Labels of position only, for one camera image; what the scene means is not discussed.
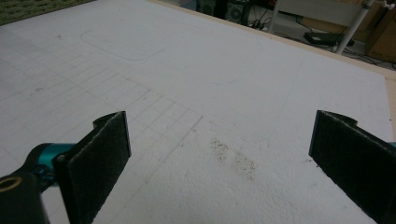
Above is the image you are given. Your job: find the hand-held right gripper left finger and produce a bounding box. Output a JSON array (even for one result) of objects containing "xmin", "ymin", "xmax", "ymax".
[{"xmin": 53, "ymin": 110, "xmax": 133, "ymax": 224}]

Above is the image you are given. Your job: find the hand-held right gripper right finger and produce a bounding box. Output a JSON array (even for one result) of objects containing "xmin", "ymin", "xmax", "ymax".
[{"xmin": 308, "ymin": 109, "xmax": 396, "ymax": 224}]

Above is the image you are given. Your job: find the green woven basket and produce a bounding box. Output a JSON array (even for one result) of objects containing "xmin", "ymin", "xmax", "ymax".
[{"xmin": 0, "ymin": 0, "xmax": 94, "ymax": 26}]

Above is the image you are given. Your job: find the brown cardboard box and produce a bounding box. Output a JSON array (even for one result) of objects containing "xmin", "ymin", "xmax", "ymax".
[{"xmin": 364, "ymin": 8, "xmax": 396, "ymax": 63}]

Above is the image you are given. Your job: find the flat black box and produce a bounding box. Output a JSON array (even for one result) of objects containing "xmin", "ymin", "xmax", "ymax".
[{"xmin": 303, "ymin": 31, "xmax": 356, "ymax": 48}]

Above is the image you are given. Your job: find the black computer tower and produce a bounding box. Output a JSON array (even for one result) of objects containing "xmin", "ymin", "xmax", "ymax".
[
  {"xmin": 225, "ymin": 1, "xmax": 251, "ymax": 24},
  {"xmin": 197, "ymin": 0, "xmax": 230, "ymax": 20}
]

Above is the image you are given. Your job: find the black cable tangle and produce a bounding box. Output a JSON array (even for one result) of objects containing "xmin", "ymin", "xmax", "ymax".
[{"xmin": 342, "ymin": 43, "xmax": 396, "ymax": 69}]

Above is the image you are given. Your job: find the white desk frame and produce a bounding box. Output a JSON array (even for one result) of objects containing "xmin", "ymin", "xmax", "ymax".
[{"xmin": 267, "ymin": 0, "xmax": 396, "ymax": 56}]

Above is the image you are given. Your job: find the black cable bundle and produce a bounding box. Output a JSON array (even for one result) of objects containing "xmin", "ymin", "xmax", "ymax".
[{"xmin": 248, "ymin": 8, "xmax": 273, "ymax": 32}]

